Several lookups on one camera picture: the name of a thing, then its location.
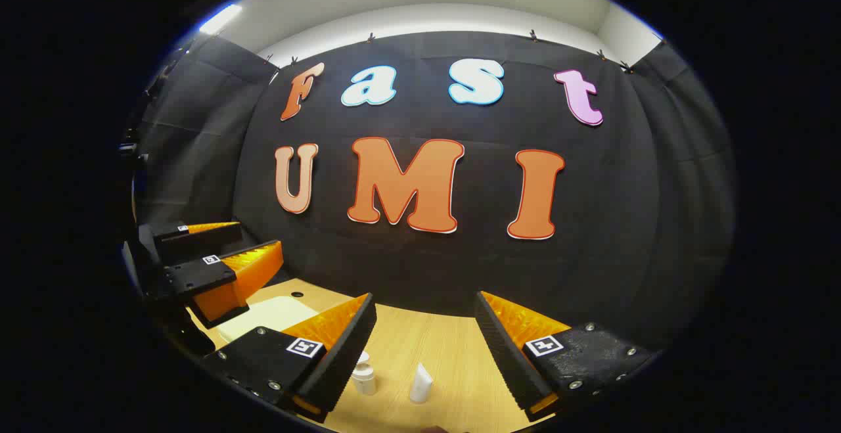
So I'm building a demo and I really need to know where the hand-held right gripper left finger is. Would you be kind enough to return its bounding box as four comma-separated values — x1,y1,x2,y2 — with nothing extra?
202,292,378,423

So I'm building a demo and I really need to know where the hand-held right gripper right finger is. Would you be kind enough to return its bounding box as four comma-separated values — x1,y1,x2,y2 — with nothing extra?
474,290,659,422

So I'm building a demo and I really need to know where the white pump bottle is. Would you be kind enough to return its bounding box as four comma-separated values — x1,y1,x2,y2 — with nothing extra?
351,352,377,396

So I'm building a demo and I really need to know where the white squeeze tube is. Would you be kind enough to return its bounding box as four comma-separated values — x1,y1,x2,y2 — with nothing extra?
409,362,434,405

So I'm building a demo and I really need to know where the black backdrop cloth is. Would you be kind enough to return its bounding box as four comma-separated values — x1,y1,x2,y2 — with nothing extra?
128,30,737,355

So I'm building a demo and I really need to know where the ceiling light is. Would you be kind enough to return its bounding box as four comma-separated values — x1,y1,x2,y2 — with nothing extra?
198,3,243,35

